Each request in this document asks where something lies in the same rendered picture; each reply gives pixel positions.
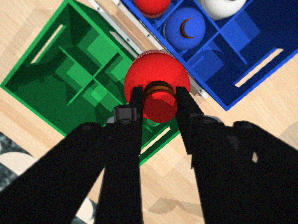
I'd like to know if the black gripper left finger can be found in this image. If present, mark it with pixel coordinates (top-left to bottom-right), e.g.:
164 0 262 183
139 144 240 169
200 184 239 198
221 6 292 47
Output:
0 87 144 224

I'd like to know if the white bottle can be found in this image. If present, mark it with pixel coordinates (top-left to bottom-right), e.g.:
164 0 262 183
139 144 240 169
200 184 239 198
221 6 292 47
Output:
197 0 246 21

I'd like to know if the green crate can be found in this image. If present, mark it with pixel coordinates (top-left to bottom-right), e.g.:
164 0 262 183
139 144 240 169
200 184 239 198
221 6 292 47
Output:
0 0 177 157

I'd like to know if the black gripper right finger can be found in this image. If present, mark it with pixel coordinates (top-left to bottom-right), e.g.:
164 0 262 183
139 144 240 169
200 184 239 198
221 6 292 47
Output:
175 87 298 224

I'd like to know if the blue plastic bottle crate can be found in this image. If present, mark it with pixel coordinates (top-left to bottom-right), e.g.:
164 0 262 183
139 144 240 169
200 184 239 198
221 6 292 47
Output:
121 0 298 97

